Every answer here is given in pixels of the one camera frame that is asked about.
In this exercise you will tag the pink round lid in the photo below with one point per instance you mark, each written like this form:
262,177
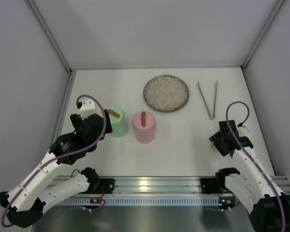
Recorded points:
143,121

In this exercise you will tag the aluminium frame rail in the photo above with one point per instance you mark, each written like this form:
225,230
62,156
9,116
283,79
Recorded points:
55,46

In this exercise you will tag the speckled ceramic plate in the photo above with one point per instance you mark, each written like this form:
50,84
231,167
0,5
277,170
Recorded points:
166,93

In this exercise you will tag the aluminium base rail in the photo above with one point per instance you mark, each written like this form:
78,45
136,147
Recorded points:
157,185

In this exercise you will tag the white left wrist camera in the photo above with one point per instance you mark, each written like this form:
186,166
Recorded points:
87,107

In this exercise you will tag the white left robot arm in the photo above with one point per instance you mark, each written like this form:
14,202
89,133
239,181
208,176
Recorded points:
26,203

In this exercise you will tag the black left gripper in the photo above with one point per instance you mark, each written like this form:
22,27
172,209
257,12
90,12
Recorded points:
76,120

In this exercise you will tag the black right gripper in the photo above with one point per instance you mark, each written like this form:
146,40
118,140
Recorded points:
215,138

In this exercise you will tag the green round lid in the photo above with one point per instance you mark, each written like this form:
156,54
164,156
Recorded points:
116,115

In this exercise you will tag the pink cylindrical container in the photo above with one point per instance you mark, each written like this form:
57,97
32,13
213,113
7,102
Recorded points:
145,134

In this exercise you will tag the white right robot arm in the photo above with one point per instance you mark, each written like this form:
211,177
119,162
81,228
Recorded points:
267,204

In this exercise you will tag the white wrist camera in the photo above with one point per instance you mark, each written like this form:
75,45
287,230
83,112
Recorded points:
243,129
87,107

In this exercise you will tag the white slotted cable duct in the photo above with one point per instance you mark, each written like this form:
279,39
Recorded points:
201,200

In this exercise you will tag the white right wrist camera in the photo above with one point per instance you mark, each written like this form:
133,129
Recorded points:
243,129

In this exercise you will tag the green cylindrical container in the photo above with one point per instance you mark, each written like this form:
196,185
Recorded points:
119,126

